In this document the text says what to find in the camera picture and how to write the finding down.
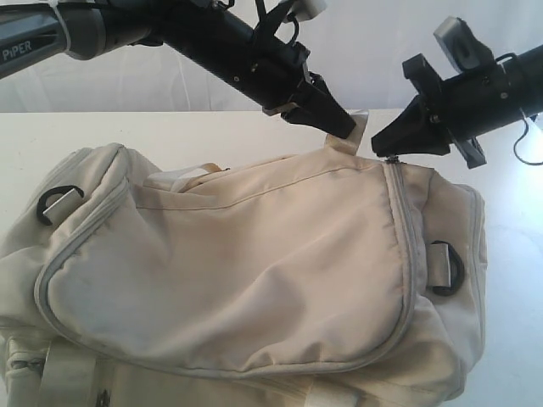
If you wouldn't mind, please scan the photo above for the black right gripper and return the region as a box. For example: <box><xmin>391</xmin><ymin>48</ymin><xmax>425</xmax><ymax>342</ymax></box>
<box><xmin>371</xmin><ymin>53</ymin><xmax>523</xmax><ymax>169</ymax></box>

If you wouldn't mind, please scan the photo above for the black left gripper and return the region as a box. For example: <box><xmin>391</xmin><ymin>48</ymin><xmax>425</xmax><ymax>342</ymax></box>
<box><xmin>230</xmin><ymin>40</ymin><xmax>355</xmax><ymax>138</ymax></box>

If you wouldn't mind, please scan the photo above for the beige duffel bag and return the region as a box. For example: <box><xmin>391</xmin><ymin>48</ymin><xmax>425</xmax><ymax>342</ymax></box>
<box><xmin>1</xmin><ymin>111</ymin><xmax>487</xmax><ymax>406</ymax></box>

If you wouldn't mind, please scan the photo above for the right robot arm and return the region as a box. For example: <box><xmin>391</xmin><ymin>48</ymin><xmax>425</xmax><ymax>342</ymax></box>
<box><xmin>372</xmin><ymin>47</ymin><xmax>542</xmax><ymax>169</ymax></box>

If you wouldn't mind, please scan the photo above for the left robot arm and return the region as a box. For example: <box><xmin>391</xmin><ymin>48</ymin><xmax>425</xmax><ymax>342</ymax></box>
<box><xmin>1</xmin><ymin>1</ymin><xmax>355</xmax><ymax>139</ymax></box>

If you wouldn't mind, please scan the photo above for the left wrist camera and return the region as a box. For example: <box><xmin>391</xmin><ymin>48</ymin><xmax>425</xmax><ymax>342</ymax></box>
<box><xmin>277</xmin><ymin>0</ymin><xmax>327</xmax><ymax>22</ymax></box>

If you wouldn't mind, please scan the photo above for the black cable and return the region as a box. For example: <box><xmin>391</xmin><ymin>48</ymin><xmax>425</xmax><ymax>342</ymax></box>
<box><xmin>512</xmin><ymin>114</ymin><xmax>543</xmax><ymax>166</ymax></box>

